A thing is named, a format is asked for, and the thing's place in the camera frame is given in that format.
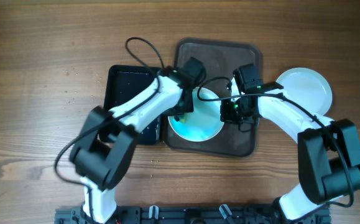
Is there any white plate top stained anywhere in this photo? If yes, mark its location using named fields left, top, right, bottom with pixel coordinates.
left=168, top=88, right=224, bottom=142

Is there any white plate stained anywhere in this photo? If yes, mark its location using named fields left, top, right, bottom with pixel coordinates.
left=168, top=88, right=224, bottom=142
left=276, top=67, right=333, bottom=115

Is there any white plate bottom stained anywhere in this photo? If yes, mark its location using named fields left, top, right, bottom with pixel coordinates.
left=276, top=67, right=333, bottom=115

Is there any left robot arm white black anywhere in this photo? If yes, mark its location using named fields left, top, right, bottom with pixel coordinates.
left=70, top=57, right=206, bottom=223

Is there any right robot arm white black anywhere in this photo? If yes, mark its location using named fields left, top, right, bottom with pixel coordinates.
left=221, top=64, right=360, bottom=223

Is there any black rectangular water tray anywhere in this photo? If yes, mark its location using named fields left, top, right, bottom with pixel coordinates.
left=103, top=65, right=161, bottom=146

